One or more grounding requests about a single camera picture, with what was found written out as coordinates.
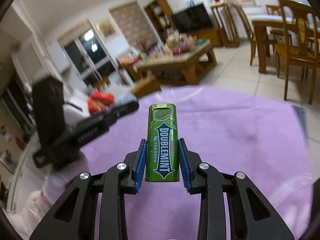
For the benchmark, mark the red snack bag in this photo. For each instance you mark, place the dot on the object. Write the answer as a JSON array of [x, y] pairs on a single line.
[[99, 102]]

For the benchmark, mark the wooden coffee table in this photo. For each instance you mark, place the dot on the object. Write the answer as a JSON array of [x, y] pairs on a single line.
[[185, 69]]

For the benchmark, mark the framed sunflower picture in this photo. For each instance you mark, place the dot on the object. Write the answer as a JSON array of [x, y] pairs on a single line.
[[106, 28]]

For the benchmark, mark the tall wooden plant stand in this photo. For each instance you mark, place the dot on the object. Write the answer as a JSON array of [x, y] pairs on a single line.
[[226, 26]]

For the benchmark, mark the front wooden dining chair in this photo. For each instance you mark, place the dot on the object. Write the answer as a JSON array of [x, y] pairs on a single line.
[[301, 47]]

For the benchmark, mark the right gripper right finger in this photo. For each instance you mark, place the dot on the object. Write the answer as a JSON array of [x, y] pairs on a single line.
[[232, 207]]

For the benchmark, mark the green doublemint gum tin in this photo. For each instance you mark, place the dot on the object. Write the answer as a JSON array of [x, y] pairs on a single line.
[[162, 158]]

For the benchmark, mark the purple tablecloth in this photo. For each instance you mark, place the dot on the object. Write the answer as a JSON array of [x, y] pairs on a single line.
[[232, 132]]

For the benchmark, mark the wooden tv cabinet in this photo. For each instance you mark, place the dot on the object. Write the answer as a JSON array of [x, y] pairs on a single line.
[[212, 34]]

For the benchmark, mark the black television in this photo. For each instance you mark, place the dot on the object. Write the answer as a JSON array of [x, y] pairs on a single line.
[[192, 19]]

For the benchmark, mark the white sofa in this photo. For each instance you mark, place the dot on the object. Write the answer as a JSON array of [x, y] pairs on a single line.
[[79, 106]]

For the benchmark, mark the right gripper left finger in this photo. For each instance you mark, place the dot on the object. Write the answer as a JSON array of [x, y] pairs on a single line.
[[73, 215]]

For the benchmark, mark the wooden bookshelf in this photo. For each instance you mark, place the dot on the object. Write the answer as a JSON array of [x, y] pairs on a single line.
[[159, 13]]

